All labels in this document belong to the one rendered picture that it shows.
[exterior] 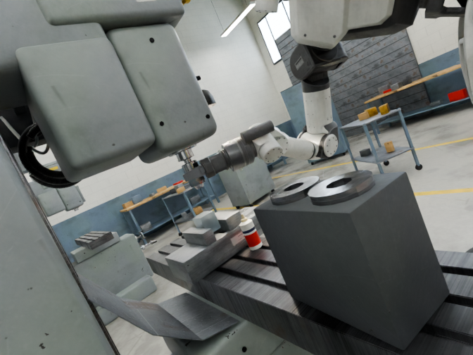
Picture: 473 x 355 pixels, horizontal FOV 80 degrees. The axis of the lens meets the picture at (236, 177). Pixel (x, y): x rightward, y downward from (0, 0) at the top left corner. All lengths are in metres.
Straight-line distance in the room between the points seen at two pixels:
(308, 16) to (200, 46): 8.80
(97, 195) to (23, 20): 6.67
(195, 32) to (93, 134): 9.18
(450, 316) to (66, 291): 0.54
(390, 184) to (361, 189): 0.04
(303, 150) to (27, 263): 0.77
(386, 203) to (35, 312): 0.50
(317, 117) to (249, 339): 0.69
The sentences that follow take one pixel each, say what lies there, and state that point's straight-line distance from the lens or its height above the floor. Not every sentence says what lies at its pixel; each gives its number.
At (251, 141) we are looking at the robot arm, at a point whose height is 1.25.
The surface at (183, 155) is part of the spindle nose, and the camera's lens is 0.81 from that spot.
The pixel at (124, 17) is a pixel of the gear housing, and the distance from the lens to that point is 0.79.
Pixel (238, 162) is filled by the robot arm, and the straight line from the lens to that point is 0.80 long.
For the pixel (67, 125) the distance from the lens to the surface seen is 0.66.
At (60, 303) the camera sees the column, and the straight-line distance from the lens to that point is 0.53.
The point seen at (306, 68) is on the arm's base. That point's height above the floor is 1.39.
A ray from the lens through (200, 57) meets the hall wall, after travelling 9.41.
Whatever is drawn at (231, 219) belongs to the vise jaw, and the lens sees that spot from 0.87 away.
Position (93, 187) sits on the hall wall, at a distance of 7.32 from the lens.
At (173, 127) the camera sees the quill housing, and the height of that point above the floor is 1.36.
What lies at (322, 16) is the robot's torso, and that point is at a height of 1.46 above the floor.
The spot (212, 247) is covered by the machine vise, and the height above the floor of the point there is 1.02.
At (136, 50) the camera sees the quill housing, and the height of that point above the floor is 1.56.
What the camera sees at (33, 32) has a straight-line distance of 0.74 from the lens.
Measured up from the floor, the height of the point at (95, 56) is 1.55.
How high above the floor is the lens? 1.27
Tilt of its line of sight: 7 degrees down
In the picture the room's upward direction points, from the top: 24 degrees counter-clockwise
